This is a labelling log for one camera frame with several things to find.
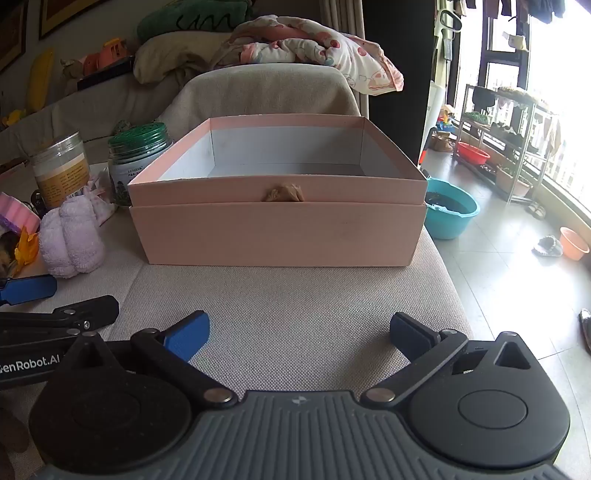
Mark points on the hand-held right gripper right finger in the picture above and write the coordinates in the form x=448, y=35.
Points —
x=410, y=334

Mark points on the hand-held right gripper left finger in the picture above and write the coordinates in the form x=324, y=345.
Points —
x=188, y=336

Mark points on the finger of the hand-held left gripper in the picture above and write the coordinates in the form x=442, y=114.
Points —
x=28, y=289
x=87, y=310

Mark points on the yellow artificial flower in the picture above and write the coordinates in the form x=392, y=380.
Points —
x=27, y=247

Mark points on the lavender towel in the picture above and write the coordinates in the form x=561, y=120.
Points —
x=71, y=240

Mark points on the pink striped sponge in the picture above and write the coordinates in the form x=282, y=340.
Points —
x=18, y=214

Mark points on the pink cardboard box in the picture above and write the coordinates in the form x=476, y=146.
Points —
x=281, y=230

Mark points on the teal plastic basin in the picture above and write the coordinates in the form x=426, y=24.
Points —
x=450, y=221

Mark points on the beige label jar white lid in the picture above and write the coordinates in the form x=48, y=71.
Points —
x=62, y=170

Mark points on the green lid glass jar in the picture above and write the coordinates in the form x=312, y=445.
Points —
x=138, y=154

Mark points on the pair of sandals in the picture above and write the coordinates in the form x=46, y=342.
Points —
x=536, y=211

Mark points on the potted plant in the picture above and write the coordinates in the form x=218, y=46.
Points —
x=512, y=182

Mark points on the orange plastic basin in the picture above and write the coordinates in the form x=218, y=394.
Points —
x=575, y=244

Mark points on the red plastic basin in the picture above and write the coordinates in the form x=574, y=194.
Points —
x=473, y=154

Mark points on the brown paper bag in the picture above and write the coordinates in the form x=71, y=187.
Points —
x=442, y=142

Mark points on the yellow banana plush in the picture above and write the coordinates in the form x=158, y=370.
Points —
x=40, y=78

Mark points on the metal shoe rack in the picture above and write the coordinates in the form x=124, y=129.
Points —
x=503, y=134

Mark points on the black flat object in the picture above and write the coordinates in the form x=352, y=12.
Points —
x=106, y=74

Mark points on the orange plush toy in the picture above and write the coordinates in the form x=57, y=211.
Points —
x=104, y=55

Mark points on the beige pillow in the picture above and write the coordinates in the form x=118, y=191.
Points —
x=175, y=57

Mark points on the floral printed blanket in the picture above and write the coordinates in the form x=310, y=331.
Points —
x=323, y=50

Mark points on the green plush cushion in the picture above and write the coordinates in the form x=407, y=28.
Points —
x=194, y=18

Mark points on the hanging clothes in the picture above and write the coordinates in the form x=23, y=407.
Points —
x=517, y=9

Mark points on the wooden picture frame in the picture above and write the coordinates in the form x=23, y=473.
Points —
x=69, y=14
x=11, y=27

